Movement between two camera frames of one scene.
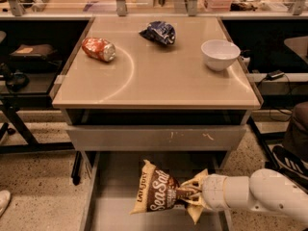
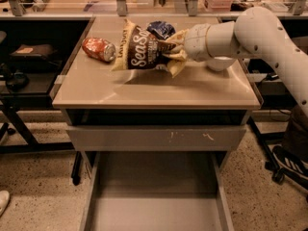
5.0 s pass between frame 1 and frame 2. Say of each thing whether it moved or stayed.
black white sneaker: stayed
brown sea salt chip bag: moved
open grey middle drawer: stayed
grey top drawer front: stayed
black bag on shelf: stayed
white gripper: moved
